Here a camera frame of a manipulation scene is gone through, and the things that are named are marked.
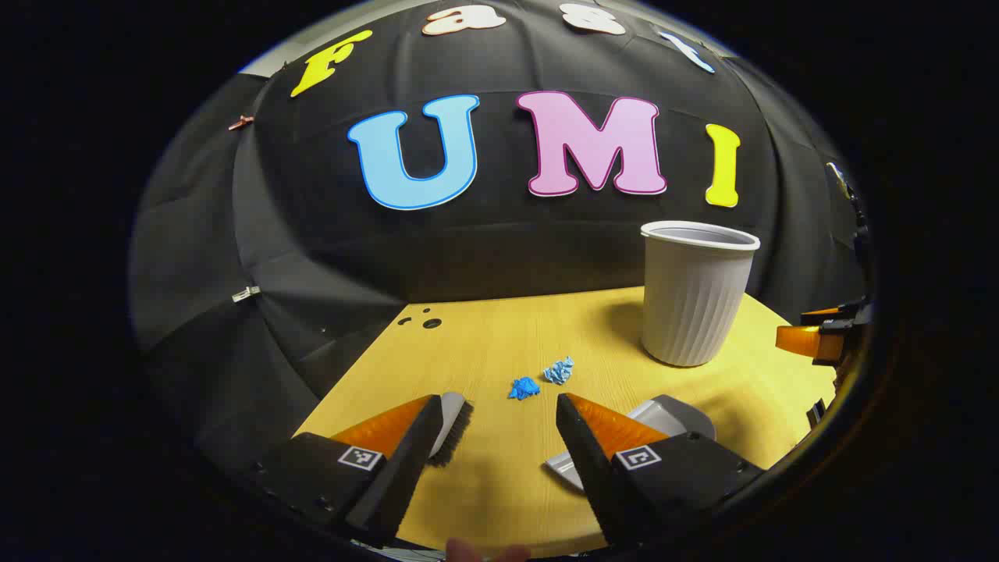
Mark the copper clip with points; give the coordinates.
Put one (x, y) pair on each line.
(240, 122)

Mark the black desk edge bracket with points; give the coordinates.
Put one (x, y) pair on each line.
(816, 412)

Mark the wooden desktop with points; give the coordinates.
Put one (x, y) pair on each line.
(484, 336)

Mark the pale blue paper ball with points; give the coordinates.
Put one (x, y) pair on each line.
(559, 371)

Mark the white ribbed garbage bin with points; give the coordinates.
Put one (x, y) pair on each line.
(695, 304)

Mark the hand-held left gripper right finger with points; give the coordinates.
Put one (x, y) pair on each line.
(585, 460)

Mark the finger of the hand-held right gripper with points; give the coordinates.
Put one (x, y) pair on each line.
(827, 347)
(831, 315)

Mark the white clip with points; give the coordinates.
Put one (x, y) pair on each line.
(246, 293)

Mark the grey dustpan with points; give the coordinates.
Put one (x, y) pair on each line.
(671, 414)

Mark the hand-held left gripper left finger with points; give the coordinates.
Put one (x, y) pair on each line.
(406, 468)

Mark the small grey broom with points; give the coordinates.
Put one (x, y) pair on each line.
(453, 425)

